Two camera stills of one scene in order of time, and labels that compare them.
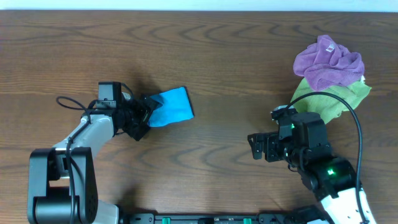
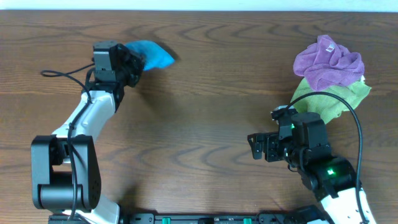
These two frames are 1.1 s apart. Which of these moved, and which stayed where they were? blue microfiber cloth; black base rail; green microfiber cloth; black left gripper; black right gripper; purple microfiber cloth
Moved: black left gripper; blue microfiber cloth
Stayed: black right gripper; black base rail; green microfiber cloth; purple microfiber cloth
